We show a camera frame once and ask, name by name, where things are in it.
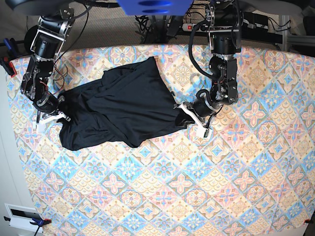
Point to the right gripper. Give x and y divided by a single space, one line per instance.
48 109

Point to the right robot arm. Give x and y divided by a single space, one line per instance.
49 39

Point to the white power strip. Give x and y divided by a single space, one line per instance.
188 27

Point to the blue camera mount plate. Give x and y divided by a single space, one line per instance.
155 7

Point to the white floor outlet box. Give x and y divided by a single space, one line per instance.
20 217

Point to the blue clamp upper left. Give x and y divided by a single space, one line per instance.
12 46

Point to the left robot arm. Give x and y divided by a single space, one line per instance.
223 24

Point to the black t-shirt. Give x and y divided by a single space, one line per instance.
129 104

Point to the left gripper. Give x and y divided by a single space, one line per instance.
199 112

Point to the blue clamp lower left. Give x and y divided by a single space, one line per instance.
37 222

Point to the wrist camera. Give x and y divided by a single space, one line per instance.
203 132
40 127

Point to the red black clamp left edge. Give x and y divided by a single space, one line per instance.
8 66

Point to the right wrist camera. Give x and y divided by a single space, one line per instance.
40 127

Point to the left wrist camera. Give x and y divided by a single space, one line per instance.
203 132

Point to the patterned tablecloth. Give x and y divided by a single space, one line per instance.
253 175

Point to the black round stool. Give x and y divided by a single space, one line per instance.
29 37

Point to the blue clamp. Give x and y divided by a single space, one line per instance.
37 222
12 46

